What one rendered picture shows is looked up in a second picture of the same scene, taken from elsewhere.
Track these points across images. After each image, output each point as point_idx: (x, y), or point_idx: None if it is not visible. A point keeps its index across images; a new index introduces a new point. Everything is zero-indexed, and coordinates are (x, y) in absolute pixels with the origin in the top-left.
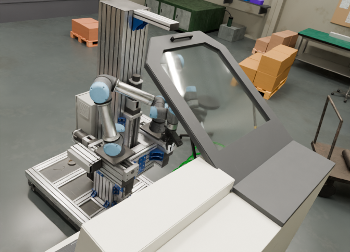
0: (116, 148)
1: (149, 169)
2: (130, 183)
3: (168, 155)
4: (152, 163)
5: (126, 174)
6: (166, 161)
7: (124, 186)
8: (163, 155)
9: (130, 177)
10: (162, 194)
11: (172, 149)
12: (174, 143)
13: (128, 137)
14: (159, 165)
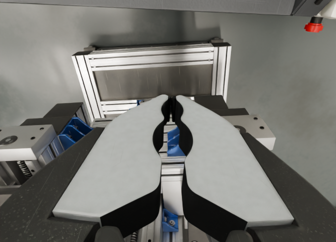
0: None
1: (110, 117)
2: (209, 107)
3: (46, 119)
4: (97, 126)
5: (273, 134)
6: (60, 110)
7: (235, 109)
8: (64, 126)
9: (240, 119)
10: None
11: (24, 130)
12: (58, 173)
13: (153, 236)
14: (84, 110)
